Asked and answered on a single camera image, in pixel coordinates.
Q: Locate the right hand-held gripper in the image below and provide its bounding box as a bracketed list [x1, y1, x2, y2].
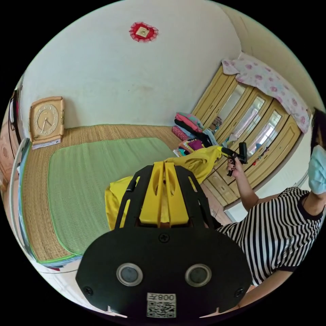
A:
[215, 145, 242, 177]

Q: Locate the person's right forearm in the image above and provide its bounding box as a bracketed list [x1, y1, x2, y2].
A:
[233, 168, 261, 212]

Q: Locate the bed with woven mat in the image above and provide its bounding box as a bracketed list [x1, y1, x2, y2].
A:
[10, 124, 184, 271]

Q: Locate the beige square clock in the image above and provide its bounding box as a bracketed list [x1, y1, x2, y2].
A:
[27, 96, 66, 150]

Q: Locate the red heart-shaped wall ornament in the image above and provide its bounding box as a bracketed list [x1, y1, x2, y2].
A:
[128, 21, 159, 43]

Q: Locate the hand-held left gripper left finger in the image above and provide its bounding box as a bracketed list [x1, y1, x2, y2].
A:
[139, 162, 165, 225]

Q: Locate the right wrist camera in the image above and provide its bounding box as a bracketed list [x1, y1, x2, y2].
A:
[238, 142, 248, 164]

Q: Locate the yellow t-shirt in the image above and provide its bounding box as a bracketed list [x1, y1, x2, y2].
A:
[105, 145, 222, 231]

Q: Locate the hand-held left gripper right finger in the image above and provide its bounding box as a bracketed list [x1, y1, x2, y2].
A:
[165, 162, 189, 226]

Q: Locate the pile of clothes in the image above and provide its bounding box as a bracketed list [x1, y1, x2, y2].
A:
[171, 111, 220, 157]

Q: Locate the person's body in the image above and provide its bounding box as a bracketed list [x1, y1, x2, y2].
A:
[216, 107, 326, 286]

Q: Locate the yellow wooden cupboard with mirrors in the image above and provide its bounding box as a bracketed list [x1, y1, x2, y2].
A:
[191, 52, 313, 207]

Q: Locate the person's left forearm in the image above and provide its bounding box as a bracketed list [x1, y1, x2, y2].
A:
[239, 266, 302, 307]

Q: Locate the person's right hand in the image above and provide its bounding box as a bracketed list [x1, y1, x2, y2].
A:
[226, 157, 246, 179]

